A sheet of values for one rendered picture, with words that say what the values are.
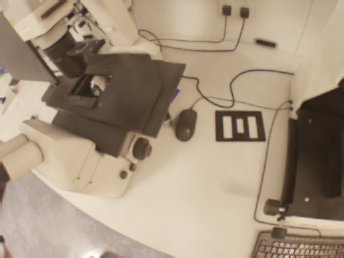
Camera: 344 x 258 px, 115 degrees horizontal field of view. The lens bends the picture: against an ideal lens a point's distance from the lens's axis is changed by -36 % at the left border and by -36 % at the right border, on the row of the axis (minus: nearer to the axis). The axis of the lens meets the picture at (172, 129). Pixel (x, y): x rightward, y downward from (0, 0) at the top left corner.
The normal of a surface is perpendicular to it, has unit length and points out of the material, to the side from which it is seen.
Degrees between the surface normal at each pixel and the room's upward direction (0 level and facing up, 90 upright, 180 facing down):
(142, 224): 0
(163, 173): 0
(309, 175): 0
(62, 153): 78
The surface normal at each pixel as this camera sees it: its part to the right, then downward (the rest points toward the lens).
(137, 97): -0.18, -0.44
